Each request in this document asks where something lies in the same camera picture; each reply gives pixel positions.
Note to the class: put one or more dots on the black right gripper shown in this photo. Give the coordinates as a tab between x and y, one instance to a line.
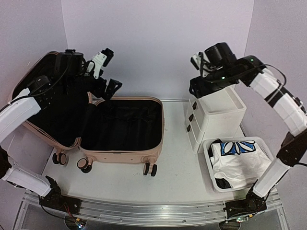
199	87

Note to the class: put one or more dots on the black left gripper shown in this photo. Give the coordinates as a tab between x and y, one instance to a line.
109	90

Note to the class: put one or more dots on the white three-drawer storage cabinet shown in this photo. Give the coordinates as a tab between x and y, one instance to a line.
215	116

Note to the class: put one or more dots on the pink hard-shell suitcase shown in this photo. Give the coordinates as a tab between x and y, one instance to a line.
119	130

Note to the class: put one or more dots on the white perforated plastic basket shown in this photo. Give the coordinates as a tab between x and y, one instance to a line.
206	146

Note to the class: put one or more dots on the white garment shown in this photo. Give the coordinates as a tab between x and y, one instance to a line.
240	163

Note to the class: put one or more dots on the dark denim jeans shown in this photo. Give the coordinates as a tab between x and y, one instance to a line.
221	183

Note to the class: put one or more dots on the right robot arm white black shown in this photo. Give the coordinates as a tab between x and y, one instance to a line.
254	74

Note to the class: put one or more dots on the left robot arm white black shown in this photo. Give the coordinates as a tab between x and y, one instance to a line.
66	119

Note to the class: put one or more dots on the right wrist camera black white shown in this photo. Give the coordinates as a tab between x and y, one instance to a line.
216	57

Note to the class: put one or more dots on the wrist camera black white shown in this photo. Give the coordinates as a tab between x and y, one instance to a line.
216	57
72	63

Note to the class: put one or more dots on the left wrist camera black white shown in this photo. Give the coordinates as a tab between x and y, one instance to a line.
72	63

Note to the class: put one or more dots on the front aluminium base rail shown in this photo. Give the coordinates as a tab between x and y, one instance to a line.
97	214

